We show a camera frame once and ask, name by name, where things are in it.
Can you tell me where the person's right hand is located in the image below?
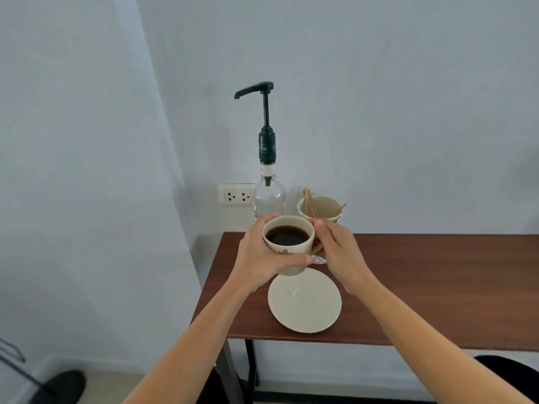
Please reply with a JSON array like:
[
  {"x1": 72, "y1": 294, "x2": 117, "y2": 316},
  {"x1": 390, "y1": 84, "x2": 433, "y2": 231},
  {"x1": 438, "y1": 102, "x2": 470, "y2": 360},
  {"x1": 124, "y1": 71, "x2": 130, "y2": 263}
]
[{"x1": 312, "y1": 218, "x2": 376, "y2": 296}]

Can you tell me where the person's left hand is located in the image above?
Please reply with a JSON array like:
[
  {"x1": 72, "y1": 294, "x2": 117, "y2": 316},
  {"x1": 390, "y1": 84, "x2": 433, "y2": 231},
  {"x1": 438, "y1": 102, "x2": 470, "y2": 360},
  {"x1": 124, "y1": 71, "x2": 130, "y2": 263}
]
[{"x1": 229, "y1": 212, "x2": 313, "y2": 293}]

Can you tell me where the cream coffee cup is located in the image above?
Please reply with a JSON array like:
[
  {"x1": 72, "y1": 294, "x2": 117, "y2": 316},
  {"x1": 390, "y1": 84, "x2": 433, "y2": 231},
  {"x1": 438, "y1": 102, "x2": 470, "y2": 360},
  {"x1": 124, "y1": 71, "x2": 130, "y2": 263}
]
[{"x1": 262, "y1": 215, "x2": 327, "y2": 277}]

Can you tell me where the person's left forearm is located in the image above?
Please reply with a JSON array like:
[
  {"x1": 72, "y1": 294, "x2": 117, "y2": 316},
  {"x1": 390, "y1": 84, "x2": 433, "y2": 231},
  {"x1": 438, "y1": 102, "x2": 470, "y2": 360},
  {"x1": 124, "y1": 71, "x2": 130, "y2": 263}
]
[{"x1": 121, "y1": 277, "x2": 253, "y2": 404}]

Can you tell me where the person's right forearm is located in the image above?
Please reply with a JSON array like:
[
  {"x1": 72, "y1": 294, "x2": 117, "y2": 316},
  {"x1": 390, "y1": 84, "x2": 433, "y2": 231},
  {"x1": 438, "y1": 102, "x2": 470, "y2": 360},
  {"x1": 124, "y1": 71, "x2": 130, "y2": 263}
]
[{"x1": 350, "y1": 274, "x2": 536, "y2": 404}]

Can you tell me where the black coffee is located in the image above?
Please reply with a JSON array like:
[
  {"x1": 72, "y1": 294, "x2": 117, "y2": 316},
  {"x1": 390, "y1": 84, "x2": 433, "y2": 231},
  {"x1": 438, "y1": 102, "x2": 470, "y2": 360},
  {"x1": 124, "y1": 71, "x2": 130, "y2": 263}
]
[{"x1": 266, "y1": 225, "x2": 310, "y2": 247}]

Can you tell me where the clear glass bottle with pump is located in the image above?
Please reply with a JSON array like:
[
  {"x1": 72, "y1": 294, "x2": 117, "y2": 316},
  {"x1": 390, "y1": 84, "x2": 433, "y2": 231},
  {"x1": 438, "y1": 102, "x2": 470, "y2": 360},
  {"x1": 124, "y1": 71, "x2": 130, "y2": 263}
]
[{"x1": 234, "y1": 81, "x2": 287, "y2": 219}]

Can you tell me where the beige paper cup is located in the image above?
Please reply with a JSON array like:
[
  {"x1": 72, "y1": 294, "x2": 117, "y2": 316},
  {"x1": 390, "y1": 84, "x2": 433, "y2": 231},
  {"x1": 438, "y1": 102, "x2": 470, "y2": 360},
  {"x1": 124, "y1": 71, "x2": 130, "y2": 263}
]
[{"x1": 297, "y1": 195, "x2": 344, "y2": 225}]

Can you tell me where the cream round saucer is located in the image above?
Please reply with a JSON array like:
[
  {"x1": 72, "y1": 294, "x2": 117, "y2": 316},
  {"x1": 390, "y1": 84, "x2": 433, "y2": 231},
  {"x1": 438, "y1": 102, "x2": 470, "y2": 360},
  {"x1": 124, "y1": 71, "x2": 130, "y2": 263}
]
[{"x1": 268, "y1": 267, "x2": 342, "y2": 334}]

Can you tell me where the dark metal table leg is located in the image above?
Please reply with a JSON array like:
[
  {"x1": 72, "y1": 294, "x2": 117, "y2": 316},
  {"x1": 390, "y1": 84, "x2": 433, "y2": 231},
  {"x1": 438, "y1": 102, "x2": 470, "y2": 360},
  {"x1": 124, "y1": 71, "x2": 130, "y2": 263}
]
[
  {"x1": 217, "y1": 340, "x2": 246, "y2": 404},
  {"x1": 245, "y1": 339, "x2": 260, "y2": 404}
]

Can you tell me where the person's left leg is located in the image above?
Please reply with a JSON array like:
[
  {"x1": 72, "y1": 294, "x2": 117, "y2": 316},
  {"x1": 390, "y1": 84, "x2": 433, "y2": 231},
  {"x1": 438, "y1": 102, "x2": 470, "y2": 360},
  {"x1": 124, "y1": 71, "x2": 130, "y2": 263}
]
[{"x1": 196, "y1": 368, "x2": 231, "y2": 404}]

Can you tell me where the person's leg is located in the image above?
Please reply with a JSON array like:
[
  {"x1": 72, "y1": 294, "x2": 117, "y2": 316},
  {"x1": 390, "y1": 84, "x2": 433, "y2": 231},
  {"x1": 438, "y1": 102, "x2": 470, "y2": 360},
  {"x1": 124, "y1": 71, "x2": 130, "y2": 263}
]
[
  {"x1": 196, "y1": 368, "x2": 231, "y2": 404},
  {"x1": 475, "y1": 355, "x2": 539, "y2": 404}
]

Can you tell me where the person's right leg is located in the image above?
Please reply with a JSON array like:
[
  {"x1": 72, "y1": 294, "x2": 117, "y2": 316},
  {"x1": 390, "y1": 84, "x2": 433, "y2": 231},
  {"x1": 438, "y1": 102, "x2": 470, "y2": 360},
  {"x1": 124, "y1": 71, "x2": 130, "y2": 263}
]
[{"x1": 475, "y1": 355, "x2": 539, "y2": 404}]

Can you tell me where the black round stand base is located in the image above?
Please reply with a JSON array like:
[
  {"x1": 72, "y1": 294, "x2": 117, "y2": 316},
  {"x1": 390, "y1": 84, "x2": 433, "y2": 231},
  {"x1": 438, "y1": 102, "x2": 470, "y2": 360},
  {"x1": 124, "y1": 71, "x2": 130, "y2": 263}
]
[{"x1": 29, "y1": 369, "x2": 87, "y2": 404}]

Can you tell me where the white wall power outlet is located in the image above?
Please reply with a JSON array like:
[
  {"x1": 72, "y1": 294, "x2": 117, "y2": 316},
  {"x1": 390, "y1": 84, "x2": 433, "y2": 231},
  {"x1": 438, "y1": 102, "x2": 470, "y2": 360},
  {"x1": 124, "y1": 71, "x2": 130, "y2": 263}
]
[{"x1": 217, "y1": 183, "x2": 256, "y2": 206}]

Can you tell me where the thin black metal frame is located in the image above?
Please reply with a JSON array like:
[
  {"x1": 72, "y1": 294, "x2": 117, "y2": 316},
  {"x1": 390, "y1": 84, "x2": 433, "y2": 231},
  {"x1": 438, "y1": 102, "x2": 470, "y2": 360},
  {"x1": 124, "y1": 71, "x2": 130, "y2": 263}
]
[{"x1": 0, "y1": 338, "x2": 53, "y2": 394}]

